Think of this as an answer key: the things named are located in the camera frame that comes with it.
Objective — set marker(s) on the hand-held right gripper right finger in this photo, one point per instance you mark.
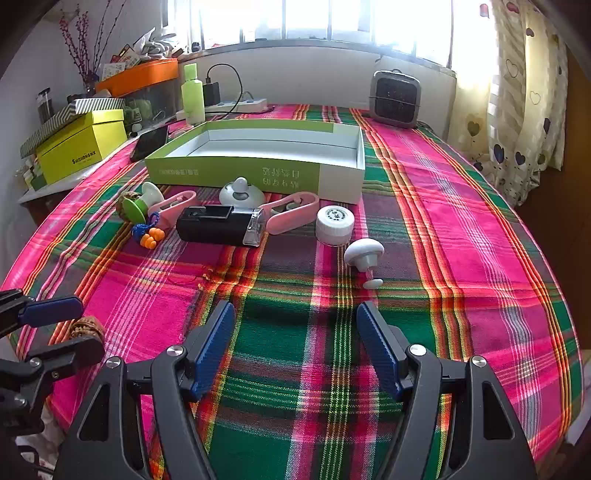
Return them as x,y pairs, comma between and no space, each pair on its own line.
376,341

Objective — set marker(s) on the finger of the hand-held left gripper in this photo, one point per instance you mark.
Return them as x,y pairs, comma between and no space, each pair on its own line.
69,353
51,309

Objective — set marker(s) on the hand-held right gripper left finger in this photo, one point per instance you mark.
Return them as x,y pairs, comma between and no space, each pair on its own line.
214,341

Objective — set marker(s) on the small brown walnut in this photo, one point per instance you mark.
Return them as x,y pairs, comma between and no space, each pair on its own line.
87,327

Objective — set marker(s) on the small white pin cap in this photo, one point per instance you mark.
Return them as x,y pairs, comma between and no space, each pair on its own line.
372,283

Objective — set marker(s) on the white mushroom-shaped knob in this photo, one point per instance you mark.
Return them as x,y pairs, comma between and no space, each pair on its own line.
362,251

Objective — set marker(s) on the black device with clear end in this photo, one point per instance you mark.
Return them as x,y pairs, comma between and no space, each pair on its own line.
207,226

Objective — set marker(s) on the white capped jar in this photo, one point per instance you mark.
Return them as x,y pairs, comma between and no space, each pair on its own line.
334,221

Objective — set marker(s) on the pink clip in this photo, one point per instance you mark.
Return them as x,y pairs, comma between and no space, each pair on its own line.
295,207
171,207

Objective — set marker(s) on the white round panda toy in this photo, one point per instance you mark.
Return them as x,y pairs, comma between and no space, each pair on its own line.
240,196

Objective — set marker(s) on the green white spool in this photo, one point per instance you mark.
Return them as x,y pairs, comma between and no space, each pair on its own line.
147,191

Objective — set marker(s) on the green white cardboard box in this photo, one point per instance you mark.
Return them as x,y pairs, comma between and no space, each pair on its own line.
277,180

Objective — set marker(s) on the blue orange bead charm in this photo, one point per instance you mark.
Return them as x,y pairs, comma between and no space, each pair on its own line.
150,240

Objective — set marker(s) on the pink green plaid blanket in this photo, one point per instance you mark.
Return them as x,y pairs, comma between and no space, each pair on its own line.
461,230

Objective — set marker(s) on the yellow cardboard box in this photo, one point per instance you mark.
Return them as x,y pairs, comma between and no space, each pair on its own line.
78,147

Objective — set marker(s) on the black phone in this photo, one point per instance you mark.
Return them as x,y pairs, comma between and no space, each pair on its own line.
150,142

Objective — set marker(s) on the black tall jar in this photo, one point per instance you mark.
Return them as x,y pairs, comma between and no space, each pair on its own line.
45,106

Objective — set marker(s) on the striped gift box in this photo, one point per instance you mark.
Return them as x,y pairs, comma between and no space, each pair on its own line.
97,105

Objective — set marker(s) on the dark glass tank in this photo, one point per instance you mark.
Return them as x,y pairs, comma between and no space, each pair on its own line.
157,99

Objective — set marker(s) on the white power strip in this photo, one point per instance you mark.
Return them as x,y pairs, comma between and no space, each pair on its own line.
249,105

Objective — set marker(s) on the grey space heater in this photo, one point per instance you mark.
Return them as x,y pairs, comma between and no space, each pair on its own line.
396,99

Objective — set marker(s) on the light green bottle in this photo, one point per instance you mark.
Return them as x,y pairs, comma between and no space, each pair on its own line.
193,99

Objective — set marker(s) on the black charger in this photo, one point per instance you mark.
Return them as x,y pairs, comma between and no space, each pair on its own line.
212,92

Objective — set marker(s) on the orange box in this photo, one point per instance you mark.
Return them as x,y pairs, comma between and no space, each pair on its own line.
143,74

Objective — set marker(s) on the printed paper packets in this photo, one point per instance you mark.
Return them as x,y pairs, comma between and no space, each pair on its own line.
122,60

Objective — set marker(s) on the red flower branches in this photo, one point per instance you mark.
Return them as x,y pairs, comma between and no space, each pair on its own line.
83,50

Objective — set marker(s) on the heart print curtain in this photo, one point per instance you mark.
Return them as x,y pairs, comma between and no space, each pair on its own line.
517,115

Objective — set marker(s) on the white cloth pile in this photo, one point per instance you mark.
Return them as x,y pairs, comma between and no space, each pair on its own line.
157,46

